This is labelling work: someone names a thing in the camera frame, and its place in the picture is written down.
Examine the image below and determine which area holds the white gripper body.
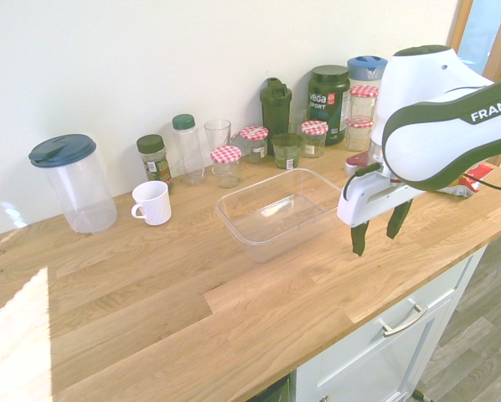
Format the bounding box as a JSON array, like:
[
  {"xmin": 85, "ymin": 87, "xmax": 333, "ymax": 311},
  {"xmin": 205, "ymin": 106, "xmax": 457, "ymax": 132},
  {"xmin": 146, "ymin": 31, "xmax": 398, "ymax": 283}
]
[{"xmin": 336, "ymin": 169, "xmax": 421, "ymax": 229}]

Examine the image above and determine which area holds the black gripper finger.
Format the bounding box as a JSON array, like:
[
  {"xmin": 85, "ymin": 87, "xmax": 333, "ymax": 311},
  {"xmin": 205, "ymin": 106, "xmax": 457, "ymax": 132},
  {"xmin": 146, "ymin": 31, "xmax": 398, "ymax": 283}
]
[
  {"xmin": 350, "ymin": 220, "xmax": 369, "ymax": 258},
  {"xmin": 385, "ymin": 199, "xmax": 415, "ymax": 240}
]

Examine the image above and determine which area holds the red chip bag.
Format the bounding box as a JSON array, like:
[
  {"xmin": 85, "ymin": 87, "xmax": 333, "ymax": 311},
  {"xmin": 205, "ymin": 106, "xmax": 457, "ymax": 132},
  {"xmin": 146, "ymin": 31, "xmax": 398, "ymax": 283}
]
[{"xmin": 437, "ymin": 163, "xmax": 495, "ymax": 198}]

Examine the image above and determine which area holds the clear plastic rectangular container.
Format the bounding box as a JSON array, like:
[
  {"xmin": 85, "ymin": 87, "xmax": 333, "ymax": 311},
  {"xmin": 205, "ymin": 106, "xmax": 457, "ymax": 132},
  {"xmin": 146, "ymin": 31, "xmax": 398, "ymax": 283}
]
[{"xmin": 215, "ymin": 167, "xmax": 343, "ymax": 265}]

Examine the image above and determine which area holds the red and white kitchen tool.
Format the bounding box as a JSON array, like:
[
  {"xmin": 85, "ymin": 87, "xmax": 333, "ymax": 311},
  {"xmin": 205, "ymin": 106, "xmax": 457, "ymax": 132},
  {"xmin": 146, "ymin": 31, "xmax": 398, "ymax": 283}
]
[{"xmin": 343, "ymin": 152, "xmax": 380, "ymax": 177}]

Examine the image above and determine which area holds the glass jar red checked lid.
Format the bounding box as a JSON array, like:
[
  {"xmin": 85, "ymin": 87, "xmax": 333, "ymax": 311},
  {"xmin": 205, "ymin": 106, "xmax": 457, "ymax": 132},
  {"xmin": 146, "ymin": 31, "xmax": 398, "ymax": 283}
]
[
  {"xmin": 349, "ymin": 85, "xmax": 380, "ymax": 122},
  {"xmin": 343, "ymin": 116, "xmax": 375, "ymax": 152},
  {"xmin": 239, "ymin": 125, "xmax": 271, "ymax": 165},
  {"xmin": 300, "ymin": 120, "xmax": 328, "ymax": 159},
  {"xmin": 209, "ymin": 145, "xmax": 243, "ymax": 189}
]

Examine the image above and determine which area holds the small green lidded tub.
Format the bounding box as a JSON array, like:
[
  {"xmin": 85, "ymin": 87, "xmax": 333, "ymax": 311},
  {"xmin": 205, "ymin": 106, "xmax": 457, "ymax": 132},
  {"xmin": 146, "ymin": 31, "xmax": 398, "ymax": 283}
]
[{"xmin": 271, "ymin": 132, "xmax": 304, "ymax": 170}]

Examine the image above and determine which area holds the white cabinet drawer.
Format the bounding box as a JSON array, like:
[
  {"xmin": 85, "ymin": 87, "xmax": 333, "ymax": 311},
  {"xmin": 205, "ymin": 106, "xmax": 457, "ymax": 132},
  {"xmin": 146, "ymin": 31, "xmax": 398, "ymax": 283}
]
[{"xmin": 295, "ymin": 246, "xmax": 488, "ymax": 402}]

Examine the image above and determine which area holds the dark green protein powder tub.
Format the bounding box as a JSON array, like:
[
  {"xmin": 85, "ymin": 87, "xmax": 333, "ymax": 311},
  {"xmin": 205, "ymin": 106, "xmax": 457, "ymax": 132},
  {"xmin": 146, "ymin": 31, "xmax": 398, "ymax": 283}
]
[{"xmin": 307, "ymin": 64, "xmax": 352, "ymax": 147}]

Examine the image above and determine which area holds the dark green shaker bottle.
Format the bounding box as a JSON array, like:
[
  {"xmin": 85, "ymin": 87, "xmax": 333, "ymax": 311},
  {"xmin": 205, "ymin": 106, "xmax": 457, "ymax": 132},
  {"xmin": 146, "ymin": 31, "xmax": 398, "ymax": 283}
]
[{"xmin": 259, "ymin": 76, "xmax": 294, "ymax": 157}]

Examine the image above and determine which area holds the translucent canister with blue lid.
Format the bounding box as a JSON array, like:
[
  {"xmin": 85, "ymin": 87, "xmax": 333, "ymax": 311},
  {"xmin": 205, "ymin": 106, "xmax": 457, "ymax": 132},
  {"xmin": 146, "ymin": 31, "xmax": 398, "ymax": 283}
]
[{"xmin": 346, "ymin": 55, "xmax": 388, "ymax": 91}]

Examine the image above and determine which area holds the clear drinking glass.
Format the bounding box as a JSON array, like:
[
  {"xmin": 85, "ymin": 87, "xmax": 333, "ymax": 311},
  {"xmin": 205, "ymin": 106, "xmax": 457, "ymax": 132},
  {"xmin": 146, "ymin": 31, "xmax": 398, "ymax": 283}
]
[{"xmin": 204, "ymin": 119, "xmax": 232, "ymax": 152}]

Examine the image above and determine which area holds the clear bottle with green lid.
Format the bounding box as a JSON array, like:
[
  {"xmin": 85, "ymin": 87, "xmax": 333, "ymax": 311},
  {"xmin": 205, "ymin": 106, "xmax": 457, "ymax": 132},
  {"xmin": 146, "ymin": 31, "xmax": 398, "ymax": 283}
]
[{"xmin": 171, "ymin": 113, "xmax": 206, "ymax": 186}]

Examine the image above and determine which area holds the white ceramic mug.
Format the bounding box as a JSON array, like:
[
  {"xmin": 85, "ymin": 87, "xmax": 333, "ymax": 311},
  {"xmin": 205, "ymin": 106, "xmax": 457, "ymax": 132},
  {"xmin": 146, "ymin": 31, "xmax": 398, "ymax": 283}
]
[{"xmin": 130, "ymin": 180, "xmax": 173, "ymax": 227}]

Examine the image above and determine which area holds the spice jar with dark lid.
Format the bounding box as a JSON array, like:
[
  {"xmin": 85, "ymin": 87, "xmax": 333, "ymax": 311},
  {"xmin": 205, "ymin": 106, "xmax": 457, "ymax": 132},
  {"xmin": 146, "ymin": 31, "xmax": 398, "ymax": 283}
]
[{"xmin": 136, "ymin": 133, "xmax": 175, "ymax": 193}]

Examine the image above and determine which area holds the clear pitcher with blue lid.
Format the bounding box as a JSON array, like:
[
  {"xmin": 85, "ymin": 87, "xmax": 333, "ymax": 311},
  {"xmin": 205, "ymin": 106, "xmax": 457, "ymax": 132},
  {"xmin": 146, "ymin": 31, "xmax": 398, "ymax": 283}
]
[{"xmin": 28, "ymin": 133, "xmax": 119, "ymax": 235}]

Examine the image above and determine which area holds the silver drawer handle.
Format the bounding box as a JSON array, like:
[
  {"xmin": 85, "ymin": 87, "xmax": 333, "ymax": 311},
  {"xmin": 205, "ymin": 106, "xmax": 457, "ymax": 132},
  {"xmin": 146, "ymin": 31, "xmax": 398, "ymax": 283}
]
[{"xmin": 378, "ymin": 304, "xmax": 429, "ymax": 338}]

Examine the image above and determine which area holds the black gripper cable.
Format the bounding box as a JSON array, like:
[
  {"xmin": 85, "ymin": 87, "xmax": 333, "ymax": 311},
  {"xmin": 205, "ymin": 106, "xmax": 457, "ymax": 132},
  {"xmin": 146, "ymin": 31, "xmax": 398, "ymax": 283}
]
[{"xmin": 342, "ymin": 162, "xmax": 501, "ymax": 200}]

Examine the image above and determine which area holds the wooden door frame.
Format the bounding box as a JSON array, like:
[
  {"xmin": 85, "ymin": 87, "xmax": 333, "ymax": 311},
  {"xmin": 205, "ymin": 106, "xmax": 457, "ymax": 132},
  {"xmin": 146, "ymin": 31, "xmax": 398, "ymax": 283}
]
[{"xmin": 448, "ymin": 0, "xmax": 501, "ymax": 85}]

